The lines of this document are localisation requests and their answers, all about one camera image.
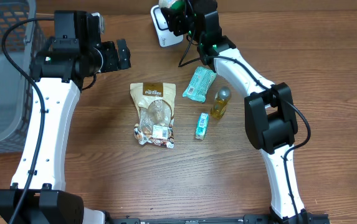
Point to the yellow liquid bottle grey cap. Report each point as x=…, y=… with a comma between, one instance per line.
x=221, y=100

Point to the green lid white jar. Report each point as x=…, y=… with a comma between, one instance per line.
x=172, y=4

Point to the grey plastic mesh basket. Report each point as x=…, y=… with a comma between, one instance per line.
x=15, y=91

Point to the white barcode scanner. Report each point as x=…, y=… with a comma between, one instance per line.
x=166, y=38

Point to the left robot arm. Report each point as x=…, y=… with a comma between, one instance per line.
x=37, y=192

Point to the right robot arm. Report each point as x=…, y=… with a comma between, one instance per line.
x=270, y=116

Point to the brown white snack bag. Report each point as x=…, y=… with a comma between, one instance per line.
x=154, y=103

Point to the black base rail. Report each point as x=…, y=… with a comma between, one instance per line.
x=197, y=221

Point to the Kleenex tissue pack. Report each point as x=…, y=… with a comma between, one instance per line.
x=201, y=128

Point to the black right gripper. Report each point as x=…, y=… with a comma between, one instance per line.
x=177, y=20

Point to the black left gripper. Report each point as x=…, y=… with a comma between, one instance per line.
x=114, y=63

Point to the teal snack packet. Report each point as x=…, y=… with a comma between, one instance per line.
x=200, y=83

